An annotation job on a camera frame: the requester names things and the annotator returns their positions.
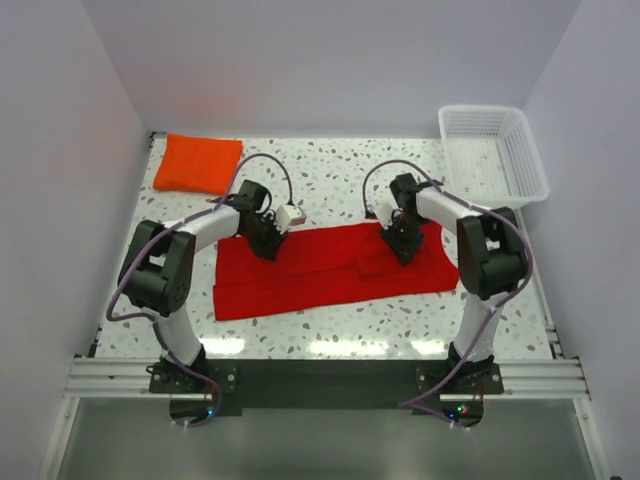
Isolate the folded orange t shirt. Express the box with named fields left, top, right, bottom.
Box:
left=153, top=133, right=243, bottom=196

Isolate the aluminium rail frame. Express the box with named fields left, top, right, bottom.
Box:
left=63, top=356, right=613, bottom=479

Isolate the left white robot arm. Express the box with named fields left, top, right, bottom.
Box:
left=106, top=180, right=305, bottom=392

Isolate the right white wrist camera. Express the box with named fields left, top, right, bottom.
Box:
left=366, top=202, right=398, bottom=230

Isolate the red t shirt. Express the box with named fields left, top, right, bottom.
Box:
left=213, top=223, right=459, bottom=321

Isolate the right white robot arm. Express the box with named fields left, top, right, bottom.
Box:
left=373, top=174, right=533, bottom=395

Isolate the white plastic basket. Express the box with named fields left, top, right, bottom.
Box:
left=438, top=105, right=550, bottom=209

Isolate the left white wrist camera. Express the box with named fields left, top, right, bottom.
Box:
left=275, top=204, right=306, bottom=233

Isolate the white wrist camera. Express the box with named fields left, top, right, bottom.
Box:
left=366, top=202, right=398, bottom=230
left=275, top=204, right=306, bottom=233

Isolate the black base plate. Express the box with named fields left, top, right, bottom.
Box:
left=148, top=357, right=505, bottom=419

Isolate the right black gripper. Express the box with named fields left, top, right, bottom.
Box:
left=379, top=215, right=426, bottom=266

